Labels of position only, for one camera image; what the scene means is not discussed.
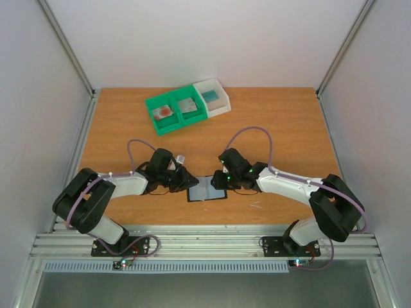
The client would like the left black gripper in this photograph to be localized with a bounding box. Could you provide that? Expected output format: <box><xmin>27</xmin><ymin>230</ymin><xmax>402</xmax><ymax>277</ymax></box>
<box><xmin>159</xmin><ymin>166</ymin><xmax>200</xmax><ymax>193</ymax></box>

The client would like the black leather card holder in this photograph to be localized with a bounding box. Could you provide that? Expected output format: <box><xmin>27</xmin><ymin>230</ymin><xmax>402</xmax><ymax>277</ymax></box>
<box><xmin>187</xmin><ymin>176</ymin><xmax>228</xmax><ymax>202</ymax></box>

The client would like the cherry blossom card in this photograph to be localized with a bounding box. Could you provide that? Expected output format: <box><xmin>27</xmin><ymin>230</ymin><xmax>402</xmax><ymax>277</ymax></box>
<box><xmin>188</xmin><ymin>177</ymin><xmax>211</xmax><ymax>201</ymax></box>
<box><xmin>177</xmin><ymin>98</ymin><xmax>197</xmax><ymax>114</ymax></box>

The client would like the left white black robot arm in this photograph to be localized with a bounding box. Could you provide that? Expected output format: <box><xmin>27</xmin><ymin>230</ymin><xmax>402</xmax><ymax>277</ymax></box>
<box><xmin>52</xmin><ymin>148</ymin><xmax>199</xmax><ymax>255</ymax></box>

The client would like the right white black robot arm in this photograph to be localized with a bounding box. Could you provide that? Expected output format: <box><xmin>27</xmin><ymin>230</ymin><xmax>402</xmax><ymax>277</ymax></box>
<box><xmin>211</xmin><ymin>148</ymin><xmax>365</xmax><ymax>256</ymax></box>

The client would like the teal card in bin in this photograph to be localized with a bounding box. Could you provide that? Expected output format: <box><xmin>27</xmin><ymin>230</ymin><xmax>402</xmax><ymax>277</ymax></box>
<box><xmin>201</xmin><ymin>90</ymin><xmax>219</xmax><ymax>103</ymax></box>

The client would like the green bin left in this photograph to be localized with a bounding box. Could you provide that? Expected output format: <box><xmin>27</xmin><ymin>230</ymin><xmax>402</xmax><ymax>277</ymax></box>
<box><xmin>145</xmin><ymin>93</ymin><xmax>182</xmax><ymax>136</ymax></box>

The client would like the green bin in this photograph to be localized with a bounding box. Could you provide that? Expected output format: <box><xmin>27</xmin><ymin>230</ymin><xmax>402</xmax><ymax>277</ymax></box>
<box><xmin>145</xmin><ymin>93</ymin><xmax>182</xmax><ymax>136</ymax></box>
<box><xmin>169</xmin><ymin>85</ymin><xmax>207</xmax><ymax>126</ymax></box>

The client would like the white bin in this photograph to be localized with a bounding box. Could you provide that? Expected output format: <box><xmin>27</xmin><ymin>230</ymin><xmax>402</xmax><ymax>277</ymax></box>
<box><xmin>193</xmin><ymin>78</ymin><xmax>231</xmax><ymax>118</ymax></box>

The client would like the green bin middle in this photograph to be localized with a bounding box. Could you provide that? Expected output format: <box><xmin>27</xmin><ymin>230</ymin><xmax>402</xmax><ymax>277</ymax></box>
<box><xmin>169</xmin><ymin>85</ymin><xmax>207</xmax><ymax>126</ymax></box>

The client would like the left small circuit board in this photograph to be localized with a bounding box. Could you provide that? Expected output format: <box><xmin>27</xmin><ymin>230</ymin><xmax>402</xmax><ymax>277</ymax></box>
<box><xmin>112</xmin><ymin>259</ymin><xmax>134</xmax><ymax>270</ymax></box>

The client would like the small circuit board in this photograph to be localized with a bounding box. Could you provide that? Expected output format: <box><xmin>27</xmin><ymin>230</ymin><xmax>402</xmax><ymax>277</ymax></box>
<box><xmin>112</xmin><ymin>259</ymin><xmax>134</xmax><ymax>270</ymax></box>
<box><xmin>288</xmin><ymin>258</ymin><xmax>313</xmax><ymax>268</ymax></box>

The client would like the right small circuit board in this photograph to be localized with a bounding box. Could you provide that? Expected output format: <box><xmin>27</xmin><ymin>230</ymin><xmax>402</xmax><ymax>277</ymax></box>
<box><xmin>288</xmin><ymin>258</ymin><xmax>313</xmax><ymax>268</ymax></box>

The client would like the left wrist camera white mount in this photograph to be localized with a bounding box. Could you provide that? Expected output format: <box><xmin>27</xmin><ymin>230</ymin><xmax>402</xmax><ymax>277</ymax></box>
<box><xmin>167</xmin><ymin>155</ymin><xmax>185</xmax><ymax>171</ymax></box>

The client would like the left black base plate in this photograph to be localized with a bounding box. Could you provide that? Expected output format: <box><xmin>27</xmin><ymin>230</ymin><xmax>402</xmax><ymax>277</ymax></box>
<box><xmin>91</xmin><ymin>236</ymin><xmax>150</xmax><ymax>257</ymax></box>

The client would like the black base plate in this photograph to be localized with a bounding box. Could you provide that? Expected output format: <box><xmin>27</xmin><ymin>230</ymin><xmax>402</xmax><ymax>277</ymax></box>
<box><xmin>91</xmin><ymin>236</ymin><xmax>150</xmax><ymax>257</ymax></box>
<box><xmin>258</xmin><ymin>236</ymin><xmax>321</xmax><ymax>257</ymax></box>

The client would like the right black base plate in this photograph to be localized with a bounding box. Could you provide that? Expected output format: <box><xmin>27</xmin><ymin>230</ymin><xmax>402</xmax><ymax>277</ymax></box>
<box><xmin>258</xmin><ymin>236</ymin><xmax>321</xmax><ymax>257</ymax></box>

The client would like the aluminium frame rail front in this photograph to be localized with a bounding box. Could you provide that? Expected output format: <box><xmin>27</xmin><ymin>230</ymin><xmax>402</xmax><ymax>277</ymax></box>
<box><xmin>29</xmin><ymin>222</ymin><xmax>382</xmax><ymax>260</ymax></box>

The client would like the grey slotted cable duct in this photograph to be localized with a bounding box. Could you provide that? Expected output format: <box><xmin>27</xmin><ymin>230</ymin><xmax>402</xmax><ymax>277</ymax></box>
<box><xmin>43</xmin><ymin>260</ymin><xmax>289</xmax><ymax>274</ymax></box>

